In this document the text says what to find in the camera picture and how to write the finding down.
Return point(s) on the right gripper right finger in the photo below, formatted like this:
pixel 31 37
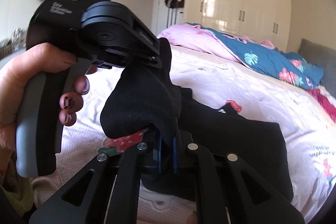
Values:
pixel 237 180

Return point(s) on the blue floral pink quilt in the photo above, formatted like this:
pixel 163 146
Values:
pixel 289 67

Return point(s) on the left hand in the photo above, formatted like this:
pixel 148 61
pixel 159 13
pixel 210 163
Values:
pixel 18 78

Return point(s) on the grey quilted headboard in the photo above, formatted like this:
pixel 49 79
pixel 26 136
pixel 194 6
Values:
pixel 321 56

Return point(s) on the pink strawberry bed sheet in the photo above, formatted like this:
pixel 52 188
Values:
pixel 308 130

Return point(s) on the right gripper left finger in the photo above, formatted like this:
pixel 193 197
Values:
pixel 106 190

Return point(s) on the black sweater orange cuffs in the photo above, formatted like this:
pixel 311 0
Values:
pixel 145 96

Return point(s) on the white door with bags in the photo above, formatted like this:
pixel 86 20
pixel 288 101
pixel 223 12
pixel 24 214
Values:
pixel 167 13

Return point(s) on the red patterned pillow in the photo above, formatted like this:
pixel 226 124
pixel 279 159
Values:
pixel 324 101

